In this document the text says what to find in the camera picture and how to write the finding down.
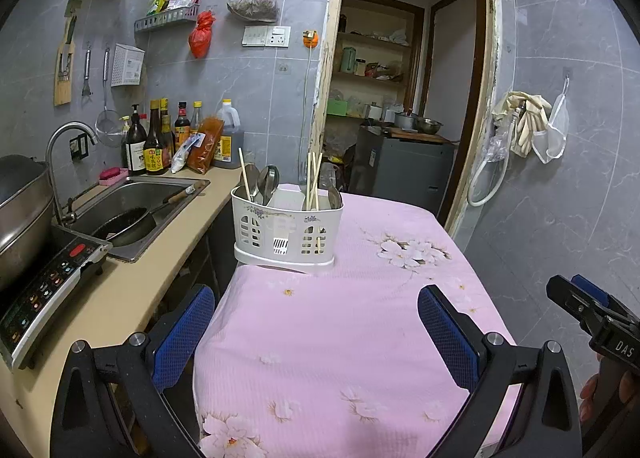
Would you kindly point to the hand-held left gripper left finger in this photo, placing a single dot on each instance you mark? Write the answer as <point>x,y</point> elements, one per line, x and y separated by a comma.
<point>182,338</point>

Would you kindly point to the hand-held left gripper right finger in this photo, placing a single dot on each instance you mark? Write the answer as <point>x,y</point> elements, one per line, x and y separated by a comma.
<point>445,335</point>

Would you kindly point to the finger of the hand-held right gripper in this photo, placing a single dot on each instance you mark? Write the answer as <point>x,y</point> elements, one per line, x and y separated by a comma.
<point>567,298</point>
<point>590,288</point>

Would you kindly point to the white plastic utensil caddy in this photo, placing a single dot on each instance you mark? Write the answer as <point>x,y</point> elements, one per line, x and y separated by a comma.
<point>294,222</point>

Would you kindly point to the person's right hand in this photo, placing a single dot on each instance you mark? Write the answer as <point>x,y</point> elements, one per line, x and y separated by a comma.
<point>591,398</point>

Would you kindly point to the beige kitchen counter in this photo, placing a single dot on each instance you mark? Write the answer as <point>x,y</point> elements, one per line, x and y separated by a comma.
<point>150,278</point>

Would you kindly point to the black frying pan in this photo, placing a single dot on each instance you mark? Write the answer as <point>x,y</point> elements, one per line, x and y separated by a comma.
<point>130,230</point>

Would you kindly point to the pink floral tablecloth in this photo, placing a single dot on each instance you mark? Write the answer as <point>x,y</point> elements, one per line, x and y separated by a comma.
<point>325,338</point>

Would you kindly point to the induction cooker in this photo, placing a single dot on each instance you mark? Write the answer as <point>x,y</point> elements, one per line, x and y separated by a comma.
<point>45,283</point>

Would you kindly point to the steel sink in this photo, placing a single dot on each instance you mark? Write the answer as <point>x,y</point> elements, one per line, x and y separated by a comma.
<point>135,195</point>

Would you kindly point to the crumpled clear plastic bag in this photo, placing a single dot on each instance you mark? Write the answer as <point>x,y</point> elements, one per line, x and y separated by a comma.
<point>497,147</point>

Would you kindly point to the grey cabinet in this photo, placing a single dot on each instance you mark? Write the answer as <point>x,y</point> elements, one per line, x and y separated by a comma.
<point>400,168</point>

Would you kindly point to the pink sponge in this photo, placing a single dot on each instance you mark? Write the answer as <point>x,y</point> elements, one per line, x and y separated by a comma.
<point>112,177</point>

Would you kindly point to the cream rubber gloves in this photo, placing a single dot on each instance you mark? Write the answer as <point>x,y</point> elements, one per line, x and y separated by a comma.
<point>522,121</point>

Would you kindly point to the white blue bag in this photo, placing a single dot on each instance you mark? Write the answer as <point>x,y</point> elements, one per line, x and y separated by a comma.
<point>184,153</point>

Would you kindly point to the orange red spice packet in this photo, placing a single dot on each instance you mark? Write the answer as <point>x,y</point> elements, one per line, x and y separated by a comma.
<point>209,146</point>

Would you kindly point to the dark pump bottle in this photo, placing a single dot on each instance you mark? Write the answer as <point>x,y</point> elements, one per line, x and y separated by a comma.
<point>135,148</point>

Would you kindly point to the steel wok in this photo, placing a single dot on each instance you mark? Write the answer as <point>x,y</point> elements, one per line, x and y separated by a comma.
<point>22,218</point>

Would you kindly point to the cooking oil jug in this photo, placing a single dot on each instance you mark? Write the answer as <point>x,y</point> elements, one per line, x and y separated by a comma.
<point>232,141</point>

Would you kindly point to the steel bowl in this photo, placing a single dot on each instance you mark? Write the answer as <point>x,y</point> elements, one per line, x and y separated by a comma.
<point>428,126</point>

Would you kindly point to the dark vinegar bottle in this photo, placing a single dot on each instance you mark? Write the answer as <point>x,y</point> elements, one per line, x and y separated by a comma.
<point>182,127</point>

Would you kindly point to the metal faucet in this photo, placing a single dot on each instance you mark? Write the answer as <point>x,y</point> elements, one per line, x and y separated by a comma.
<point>52,168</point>

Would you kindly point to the steel pot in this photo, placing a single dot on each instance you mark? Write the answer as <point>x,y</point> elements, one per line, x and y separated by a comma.
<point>405,122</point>

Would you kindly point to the yellow capped sauce bottle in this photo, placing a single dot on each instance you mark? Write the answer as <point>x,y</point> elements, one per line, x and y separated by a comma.
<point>166,121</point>

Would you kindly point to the clear yellow capped bottle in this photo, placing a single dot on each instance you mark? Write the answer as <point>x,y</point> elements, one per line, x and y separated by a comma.
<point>196,118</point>

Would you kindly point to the metal mesh strainer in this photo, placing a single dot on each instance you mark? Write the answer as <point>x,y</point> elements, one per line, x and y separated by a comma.
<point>107,131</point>

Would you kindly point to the green box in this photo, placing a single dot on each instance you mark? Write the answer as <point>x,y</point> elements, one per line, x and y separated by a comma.
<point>337,107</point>

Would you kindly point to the wooden shelf unit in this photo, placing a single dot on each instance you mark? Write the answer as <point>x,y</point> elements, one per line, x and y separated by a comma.
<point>372,81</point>

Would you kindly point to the wooden cutting board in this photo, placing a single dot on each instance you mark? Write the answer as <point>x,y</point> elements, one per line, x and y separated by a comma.
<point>62,91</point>

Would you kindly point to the metal peeler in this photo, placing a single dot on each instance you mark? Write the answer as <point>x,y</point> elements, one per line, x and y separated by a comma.
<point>86,71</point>

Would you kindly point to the green canister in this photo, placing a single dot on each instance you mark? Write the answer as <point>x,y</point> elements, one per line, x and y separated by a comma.
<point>348,61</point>

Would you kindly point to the red plastic bag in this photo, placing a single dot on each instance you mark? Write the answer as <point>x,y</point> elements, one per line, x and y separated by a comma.
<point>201,37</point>

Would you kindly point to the black wall socket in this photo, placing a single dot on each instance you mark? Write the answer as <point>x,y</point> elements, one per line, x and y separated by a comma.
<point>79,147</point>

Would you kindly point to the white wall box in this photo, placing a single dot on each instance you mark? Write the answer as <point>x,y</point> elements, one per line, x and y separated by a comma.
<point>127,66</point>

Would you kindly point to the wooden door frame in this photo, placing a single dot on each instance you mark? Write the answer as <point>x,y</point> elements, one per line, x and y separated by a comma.
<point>325,63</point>

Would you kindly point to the white wall switch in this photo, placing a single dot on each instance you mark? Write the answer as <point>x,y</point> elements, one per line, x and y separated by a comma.
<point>255,36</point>

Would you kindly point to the white wall socket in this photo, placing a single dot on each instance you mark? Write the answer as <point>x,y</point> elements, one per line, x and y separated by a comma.
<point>278,36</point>

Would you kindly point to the grey wall shelf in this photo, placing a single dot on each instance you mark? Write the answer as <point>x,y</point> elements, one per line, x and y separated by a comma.
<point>167,19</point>

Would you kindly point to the orange wall hook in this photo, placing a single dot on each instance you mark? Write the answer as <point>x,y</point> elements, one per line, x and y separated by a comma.
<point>311,37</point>

